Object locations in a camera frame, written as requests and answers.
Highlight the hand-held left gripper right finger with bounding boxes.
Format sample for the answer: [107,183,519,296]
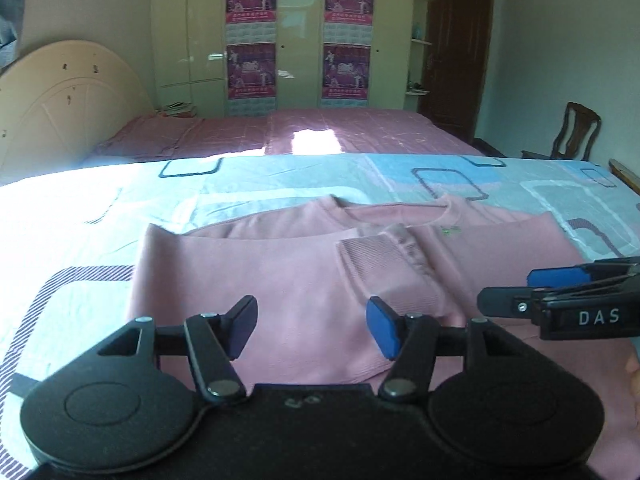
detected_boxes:
[366,296,531,402]

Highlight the blue patterned bedsheet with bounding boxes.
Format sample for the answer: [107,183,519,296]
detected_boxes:
[0,152,640,471]

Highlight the cream corner shelf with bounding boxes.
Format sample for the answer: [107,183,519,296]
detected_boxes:
[410,0,437,98]

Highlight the dark wooden chair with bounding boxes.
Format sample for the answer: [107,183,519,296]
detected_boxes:
[521,101,602,162]

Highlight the wooden bed frame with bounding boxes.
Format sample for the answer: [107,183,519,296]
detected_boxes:
[609,158,640,193]

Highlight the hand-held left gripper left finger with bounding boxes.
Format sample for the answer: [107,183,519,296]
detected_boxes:
[95,295,258,403]

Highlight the pink bed cover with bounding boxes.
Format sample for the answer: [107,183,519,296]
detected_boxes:
[92,106,486,157]

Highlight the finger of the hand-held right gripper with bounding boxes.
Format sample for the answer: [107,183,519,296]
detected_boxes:
[477,272,640,318]
[528,256,640,288]

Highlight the stack of books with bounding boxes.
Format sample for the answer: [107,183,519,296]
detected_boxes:
[159,102,198,118]

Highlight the pink sweater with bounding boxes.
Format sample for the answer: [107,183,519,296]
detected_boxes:
[131,194,640,480]

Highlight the cream wooden headboard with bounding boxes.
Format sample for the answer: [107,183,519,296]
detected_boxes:
[0,37,157,188]

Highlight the hanging grey cloth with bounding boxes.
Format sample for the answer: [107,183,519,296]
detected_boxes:
[0,0,25,68]

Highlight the dark brown door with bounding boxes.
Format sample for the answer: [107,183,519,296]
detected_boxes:
[417,0,496,143]

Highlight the cream wardrobe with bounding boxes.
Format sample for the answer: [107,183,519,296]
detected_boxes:
[150,0,416,118]

